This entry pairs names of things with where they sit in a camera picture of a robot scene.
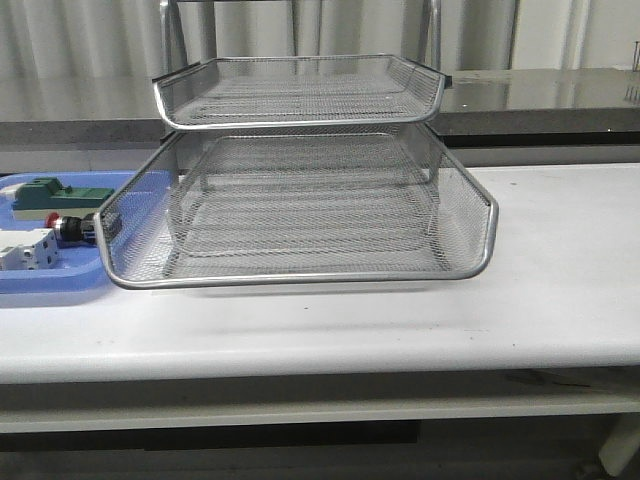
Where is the grey stone counter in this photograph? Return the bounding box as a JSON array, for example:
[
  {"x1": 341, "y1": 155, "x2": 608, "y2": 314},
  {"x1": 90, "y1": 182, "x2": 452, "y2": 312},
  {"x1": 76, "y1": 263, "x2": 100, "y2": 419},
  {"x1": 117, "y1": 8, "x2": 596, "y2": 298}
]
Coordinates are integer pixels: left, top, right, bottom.
[{"x1": 1, "y1": 69, "x2": 639, "y2": 148}]

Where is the silver mesh tray rack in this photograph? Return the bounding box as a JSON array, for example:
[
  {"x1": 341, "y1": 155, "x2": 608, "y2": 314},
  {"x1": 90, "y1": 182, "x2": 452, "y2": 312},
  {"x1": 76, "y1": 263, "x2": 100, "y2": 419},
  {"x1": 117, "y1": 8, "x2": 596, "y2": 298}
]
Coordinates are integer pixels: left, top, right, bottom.
[{"x1": 91, "y1": 0, "x2": 500, "y2": 291}]

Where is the blue plastic tray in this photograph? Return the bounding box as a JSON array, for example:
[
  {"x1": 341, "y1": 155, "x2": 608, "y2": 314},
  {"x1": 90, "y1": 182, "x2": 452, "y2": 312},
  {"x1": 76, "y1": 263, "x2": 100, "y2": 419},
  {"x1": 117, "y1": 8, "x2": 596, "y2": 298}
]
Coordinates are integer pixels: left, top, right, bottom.
[{"x1": 1, "y1": 170, "x2": 171, "y2": 294}]

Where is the red emergency stop button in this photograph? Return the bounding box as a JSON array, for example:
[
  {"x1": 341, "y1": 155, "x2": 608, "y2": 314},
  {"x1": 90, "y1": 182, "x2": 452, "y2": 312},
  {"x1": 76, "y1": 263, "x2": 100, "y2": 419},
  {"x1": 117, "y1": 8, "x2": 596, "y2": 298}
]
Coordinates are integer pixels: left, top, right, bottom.
[{"x1": 44, "y1": 212, "x2": 97, "y2": 248}]

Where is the white terminal block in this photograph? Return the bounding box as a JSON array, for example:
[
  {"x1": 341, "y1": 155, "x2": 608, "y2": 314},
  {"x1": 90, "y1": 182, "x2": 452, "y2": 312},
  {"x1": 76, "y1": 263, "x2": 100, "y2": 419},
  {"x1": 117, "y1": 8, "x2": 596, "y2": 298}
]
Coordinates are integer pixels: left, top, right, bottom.
[{"x1": 1, "y1": 228, "x2": 59, "y2": 271}]

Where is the green and beige switch module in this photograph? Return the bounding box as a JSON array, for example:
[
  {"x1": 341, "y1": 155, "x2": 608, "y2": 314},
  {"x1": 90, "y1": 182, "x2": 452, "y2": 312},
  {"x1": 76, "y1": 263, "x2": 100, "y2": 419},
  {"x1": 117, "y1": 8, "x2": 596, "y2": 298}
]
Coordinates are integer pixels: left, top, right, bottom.
[{"x1": 12, "y1": 177, "x2": 114, "y2": 220}]

